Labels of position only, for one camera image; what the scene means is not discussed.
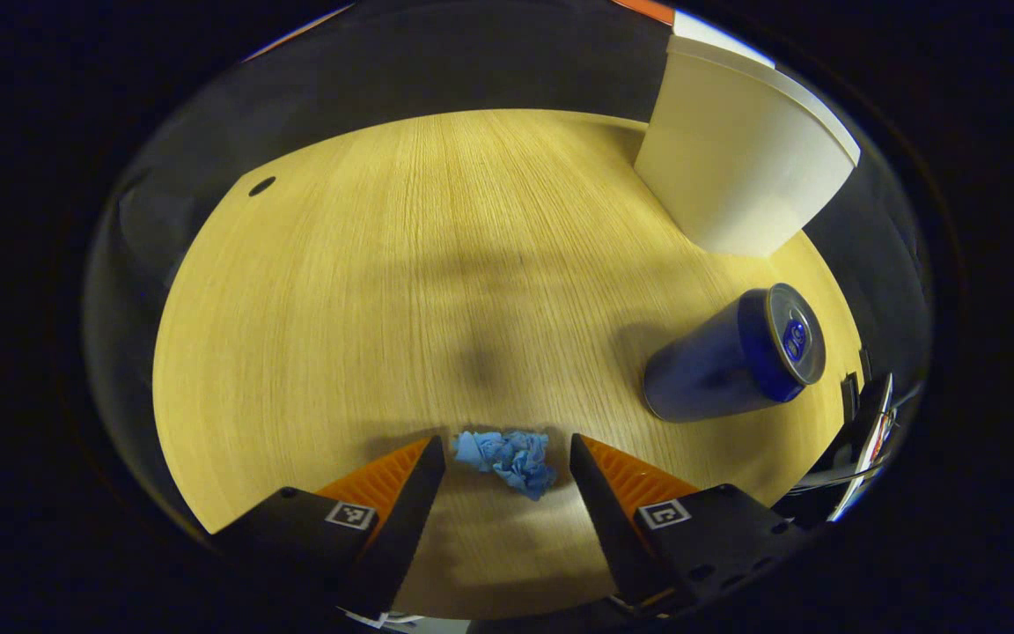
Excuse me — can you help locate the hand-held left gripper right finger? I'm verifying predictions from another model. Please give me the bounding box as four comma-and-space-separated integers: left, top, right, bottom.
569, 433, 812, 617

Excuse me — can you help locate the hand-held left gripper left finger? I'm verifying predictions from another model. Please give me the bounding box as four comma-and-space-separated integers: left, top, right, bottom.
208, 434, 446, 622

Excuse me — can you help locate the blue paper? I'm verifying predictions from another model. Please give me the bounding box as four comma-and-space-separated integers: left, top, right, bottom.
452, 429, 558, 502

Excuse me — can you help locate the blue pop can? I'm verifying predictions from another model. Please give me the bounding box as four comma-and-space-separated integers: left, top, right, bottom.
643, 283, 827, 424

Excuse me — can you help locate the white desktop garbage bin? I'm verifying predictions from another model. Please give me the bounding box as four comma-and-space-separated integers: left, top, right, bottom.
633, 33, 862, 258

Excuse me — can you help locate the thin black cable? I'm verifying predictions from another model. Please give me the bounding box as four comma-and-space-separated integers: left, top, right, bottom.
789, 462, 886, 496

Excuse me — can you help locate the black desk bracket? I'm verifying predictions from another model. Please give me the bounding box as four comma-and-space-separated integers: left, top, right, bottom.
840, 348, 874, 424

